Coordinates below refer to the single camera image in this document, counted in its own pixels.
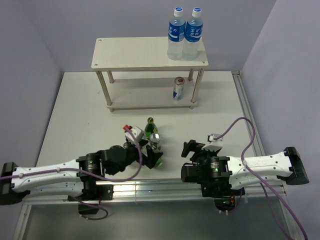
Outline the blue label water bottle right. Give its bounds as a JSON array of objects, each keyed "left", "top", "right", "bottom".
[{"left": 182, "top": 7, "right": 203, "bottom": 61}]

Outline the blue label water bottle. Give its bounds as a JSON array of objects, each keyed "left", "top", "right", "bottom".
[
  {"left": 182, "top": 7, "right": 203, "bottom": 61},
  {"left": 167, "top": 7, "right": 186, "bottom": 61}
]

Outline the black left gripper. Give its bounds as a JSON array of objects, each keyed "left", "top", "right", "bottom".
[{"left": 109, "top": 138, "right": 163, "bottom": 175}]

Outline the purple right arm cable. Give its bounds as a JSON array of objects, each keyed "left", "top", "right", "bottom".
[{"left": 214, "top": 116, "right": 309, "bottom": 240}]

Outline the blue label water bottle left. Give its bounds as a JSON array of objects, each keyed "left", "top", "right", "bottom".
[{"left": 167, "top": 7, "right": 186, "bottom": 61}]

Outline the blue silver drink can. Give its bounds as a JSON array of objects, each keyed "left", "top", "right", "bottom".
[{"left": 149, "top": 133, "right": 161, "bottom": 151}]

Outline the green glass bottle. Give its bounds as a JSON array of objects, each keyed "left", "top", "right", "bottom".
[
  {"left": 151, "top": 144, "right": 163, "bottom": 168},
  {"left": 144, "top": 117, "right": 158, "bottom": 139}
]

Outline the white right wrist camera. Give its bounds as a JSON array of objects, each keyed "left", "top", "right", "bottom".
[{"left": 201, "top": 133, "right": 224, "bottom": 152}]

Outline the white two-tier shelf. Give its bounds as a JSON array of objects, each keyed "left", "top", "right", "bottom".
[{"left": 91, "top": 36, "right": 209, "bottom": 112}]

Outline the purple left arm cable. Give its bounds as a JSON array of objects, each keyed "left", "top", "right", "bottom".
[{"left": 0, "top": 128, "right": 144, "bottom": 221}]

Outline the aluminium rail frame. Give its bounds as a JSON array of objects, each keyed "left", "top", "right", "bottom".
[{"left": 13, "top": 71, "right": 301, "bottom": 240}]

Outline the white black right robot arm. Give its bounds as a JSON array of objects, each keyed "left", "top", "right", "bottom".
[{"left": 180, "top": 140, "right": 310, "bottom": 198}]

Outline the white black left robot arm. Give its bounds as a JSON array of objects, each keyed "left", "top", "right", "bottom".
[{"left": 0, "top": 140, "right": 163, "bottom": 206}]

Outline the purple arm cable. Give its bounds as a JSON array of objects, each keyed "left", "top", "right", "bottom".
[
  {"left": 214, "top": 116, "right": 309, "bottom": 240},
  {"left": 0, "top": 128, "right": 144, "bottom": 221}
]

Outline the green glass bottle rear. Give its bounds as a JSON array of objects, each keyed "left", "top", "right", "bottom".
[{"left": 144, "top": 117, "right": 158, "bottom": 139}]

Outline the green glass bottle front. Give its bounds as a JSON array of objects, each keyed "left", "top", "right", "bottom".
[{"left": 151, "top": 144, "right": 163, "bottom": 168}]

